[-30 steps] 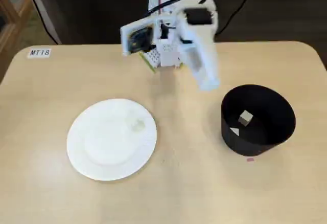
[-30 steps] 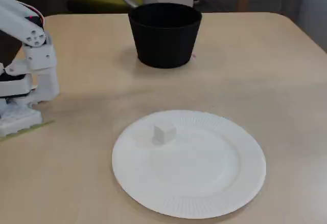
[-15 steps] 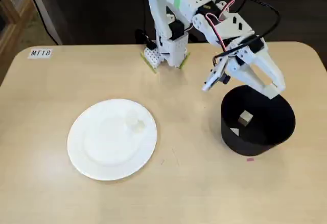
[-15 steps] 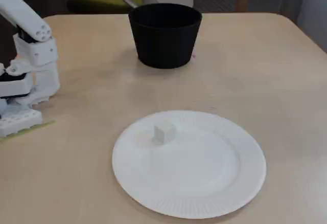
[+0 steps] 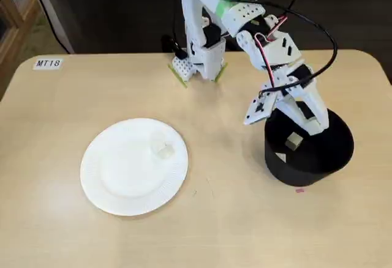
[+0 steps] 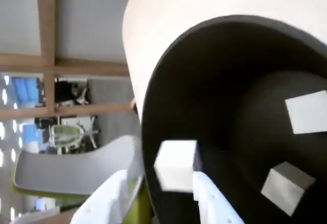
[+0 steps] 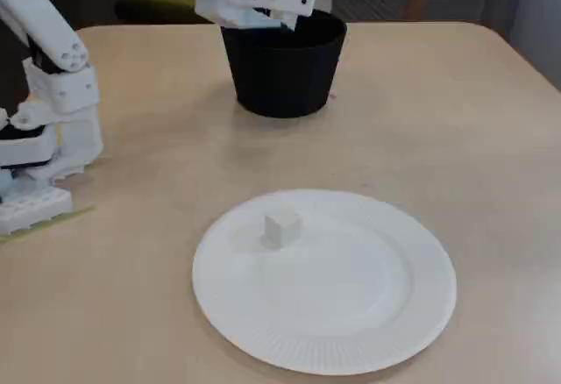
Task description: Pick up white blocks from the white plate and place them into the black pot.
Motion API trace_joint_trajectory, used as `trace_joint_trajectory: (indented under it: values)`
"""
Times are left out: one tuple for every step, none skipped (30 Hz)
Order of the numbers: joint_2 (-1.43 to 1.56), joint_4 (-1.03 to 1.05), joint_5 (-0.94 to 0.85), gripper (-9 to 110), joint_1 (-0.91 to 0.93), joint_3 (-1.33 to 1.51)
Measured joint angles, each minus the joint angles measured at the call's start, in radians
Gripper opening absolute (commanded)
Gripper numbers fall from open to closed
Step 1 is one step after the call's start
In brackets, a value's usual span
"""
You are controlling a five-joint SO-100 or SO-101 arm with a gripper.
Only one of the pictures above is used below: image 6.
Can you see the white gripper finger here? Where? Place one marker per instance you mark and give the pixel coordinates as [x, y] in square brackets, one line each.
[102, 201]
[214, 206]

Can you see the white cube block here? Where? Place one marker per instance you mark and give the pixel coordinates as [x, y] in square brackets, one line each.
[306, 111]
[176, 165]
[283, 188]

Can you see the black round pot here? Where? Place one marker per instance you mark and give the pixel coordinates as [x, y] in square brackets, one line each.
[204, 80]

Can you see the grey green office chair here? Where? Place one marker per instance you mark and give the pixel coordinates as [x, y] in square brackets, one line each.
[64, 170]

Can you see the white mesh office chair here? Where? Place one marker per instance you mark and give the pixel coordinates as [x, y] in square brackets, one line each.
[66, 134]

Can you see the black office chair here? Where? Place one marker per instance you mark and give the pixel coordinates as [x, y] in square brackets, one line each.
[64, 91]

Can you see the wooden partition frame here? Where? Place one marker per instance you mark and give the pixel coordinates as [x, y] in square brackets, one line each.
[47, 17]

